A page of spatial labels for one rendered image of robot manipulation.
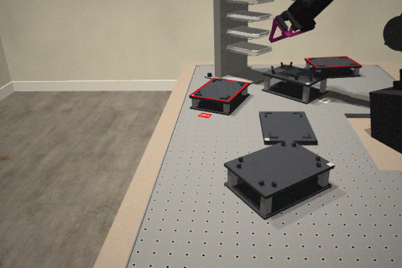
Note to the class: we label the white multi-well plate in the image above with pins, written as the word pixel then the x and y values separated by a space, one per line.
pixel 250 48
pixel 253 33

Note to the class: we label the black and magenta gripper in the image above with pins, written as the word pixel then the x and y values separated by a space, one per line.
pixel 304 21

